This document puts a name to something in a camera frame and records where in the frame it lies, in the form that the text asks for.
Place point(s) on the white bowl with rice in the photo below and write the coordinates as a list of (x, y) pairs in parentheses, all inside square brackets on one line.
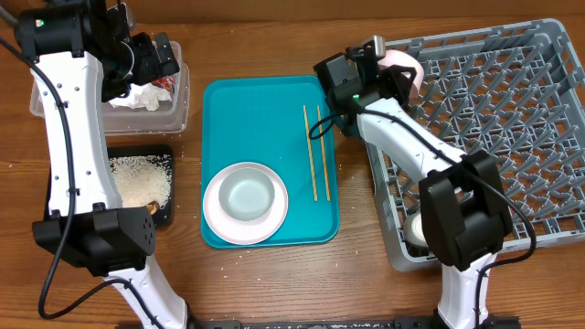
[(398, 58)]

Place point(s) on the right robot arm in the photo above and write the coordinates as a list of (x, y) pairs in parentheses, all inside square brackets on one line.
[(464, 216)]

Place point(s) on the white cup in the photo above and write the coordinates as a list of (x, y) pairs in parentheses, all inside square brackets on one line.
[(413, 231)]

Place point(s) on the grey dishwasher rack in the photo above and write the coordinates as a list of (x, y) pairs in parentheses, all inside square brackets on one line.
[(516, 92)]

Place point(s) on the white round plate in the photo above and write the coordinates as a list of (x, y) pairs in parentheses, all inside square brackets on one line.
[(240, 232)]

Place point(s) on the pile of rice grains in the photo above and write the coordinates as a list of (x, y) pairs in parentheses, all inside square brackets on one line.
[(142, 179)]

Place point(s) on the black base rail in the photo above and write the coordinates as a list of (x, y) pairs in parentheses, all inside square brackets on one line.
[(416, 322)]

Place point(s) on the black rectangular tray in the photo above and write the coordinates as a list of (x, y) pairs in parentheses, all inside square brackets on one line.
[(162, 219)]

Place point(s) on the teal serving tray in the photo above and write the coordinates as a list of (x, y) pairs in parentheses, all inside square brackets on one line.
[(260, 120)]

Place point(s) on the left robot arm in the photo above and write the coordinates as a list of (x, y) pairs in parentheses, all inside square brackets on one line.
[(82, 54)]

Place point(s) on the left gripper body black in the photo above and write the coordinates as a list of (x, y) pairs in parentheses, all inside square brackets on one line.
[(140, 64)]

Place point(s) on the clear plastic waste bin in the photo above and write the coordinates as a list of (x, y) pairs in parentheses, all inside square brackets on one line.
[(146, 121)]

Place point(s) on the grey bowl with brown scraps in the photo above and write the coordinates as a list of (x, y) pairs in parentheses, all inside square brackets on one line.
[(245, 193)]

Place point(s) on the red snack wrapper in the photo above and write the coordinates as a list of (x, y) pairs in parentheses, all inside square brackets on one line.
[(168, 83)]

